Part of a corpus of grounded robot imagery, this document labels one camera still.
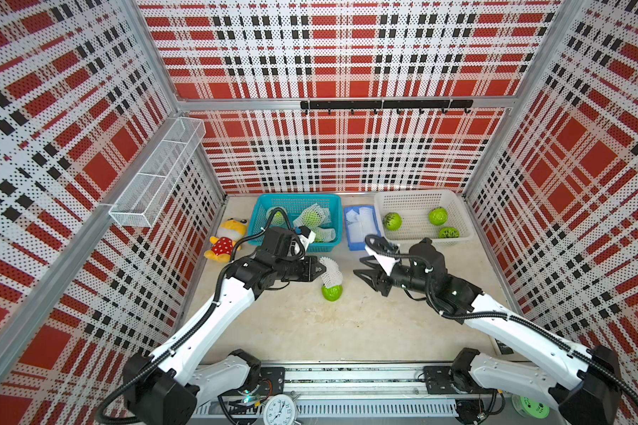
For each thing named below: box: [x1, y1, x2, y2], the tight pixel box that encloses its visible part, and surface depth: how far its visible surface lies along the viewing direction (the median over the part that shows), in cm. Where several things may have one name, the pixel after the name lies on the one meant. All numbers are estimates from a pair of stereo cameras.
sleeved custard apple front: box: [303, 221, 336, 243], surface depth 100 cm
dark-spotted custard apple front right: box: [438, 226, 460, 239], surface depth 101 cm
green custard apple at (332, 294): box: [321, 285, 343, 302], surface depth 88 cm
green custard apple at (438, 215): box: [428, 206, 448, 226], surface depth 107 cm
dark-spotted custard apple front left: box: [381, 211, 404, 232], surface depth 107 cm
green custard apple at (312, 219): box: [303, 210, 322, 228], surface depth 100 cm
